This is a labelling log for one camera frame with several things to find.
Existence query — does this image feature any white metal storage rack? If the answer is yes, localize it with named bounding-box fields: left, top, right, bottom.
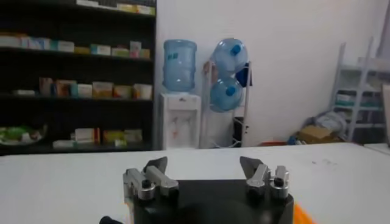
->
left=330, top=36, right=390, bottom=144

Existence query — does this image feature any white pink medicine box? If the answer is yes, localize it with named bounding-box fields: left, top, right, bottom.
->
left=38, top=77, right=54, bottom=97

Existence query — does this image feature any orange white medicine box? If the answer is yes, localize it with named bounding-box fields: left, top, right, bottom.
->
left=113, top=85, right=133, bottom=99

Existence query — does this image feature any white jug rack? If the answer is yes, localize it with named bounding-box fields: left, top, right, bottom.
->
left=199, top=59, right=253, bottom=149

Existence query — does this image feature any yellow green carton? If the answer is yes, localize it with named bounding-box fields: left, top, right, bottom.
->
left=102, top=130, right=125, bottom=143

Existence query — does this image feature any large brown cardboard box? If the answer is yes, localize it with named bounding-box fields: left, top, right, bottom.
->
left=297, top=124, right=342, bottom=144

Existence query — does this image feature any white box green print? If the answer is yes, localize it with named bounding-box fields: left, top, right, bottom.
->
left=50, top=40, right=75, bottom=53

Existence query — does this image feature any black shelving unit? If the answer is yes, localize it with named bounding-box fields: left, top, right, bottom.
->
left=0, top=0, right=158, bottom=156

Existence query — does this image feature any pile of grey clothes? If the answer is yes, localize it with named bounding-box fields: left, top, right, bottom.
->
left=304, top=111, right=356, bottom=138

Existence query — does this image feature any black left camera cable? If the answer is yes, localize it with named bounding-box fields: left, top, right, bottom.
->
left=99, top=215, right=124, bottom=224

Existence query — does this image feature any white orange striped box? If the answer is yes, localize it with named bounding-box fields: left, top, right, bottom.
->
left=132, top=84, right=143, bottom=100

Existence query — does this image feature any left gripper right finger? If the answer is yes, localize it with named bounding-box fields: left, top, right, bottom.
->
left=239, top=156, right=290, bottom=200

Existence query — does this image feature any orange blue medicine box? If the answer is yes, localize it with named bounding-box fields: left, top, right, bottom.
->
left=53, top=79, right=77, bottom=98

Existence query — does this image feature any white green carton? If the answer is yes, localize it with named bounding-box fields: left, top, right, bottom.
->
left=124, top=128, right=143, bottom=143

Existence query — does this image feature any labelled blue water jug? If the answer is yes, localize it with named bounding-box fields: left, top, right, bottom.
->
left=162, top=38, right=198, bottom=93

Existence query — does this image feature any white red medicine box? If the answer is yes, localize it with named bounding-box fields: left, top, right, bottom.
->
left=74, top=127, right=101, bottom=144

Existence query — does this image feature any bowl of green packets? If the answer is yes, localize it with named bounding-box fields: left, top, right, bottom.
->
left=0, top=124, right=48, bottom=146

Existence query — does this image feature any orange t-shirt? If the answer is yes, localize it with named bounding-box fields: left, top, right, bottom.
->
left=292, top=203, right=317, bottom=224

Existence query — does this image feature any white water dispenser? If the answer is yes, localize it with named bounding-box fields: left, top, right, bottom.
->
left=160, top=93, right=202, bottom=150

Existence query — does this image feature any tall pink box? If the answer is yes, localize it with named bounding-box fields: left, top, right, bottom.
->
left=129, top=41, right=142, bottom=58

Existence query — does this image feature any green white medicine box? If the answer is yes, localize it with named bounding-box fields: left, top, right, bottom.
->
left=90, top=44, right=112, bottom=56

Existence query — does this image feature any yellow white medicine box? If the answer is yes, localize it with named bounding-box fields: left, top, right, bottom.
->
left=92, top=81, right=114, bottom=99

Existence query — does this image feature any light blue medicine box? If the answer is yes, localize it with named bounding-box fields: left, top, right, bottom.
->
left=20, top=37, right=51, bottom=51

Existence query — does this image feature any large white table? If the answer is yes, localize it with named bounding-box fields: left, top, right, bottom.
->
left=0, top=142, right=390, bottom=224

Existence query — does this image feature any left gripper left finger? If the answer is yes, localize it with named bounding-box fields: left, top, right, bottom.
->
left=122, top=156, right=180, bottom=201

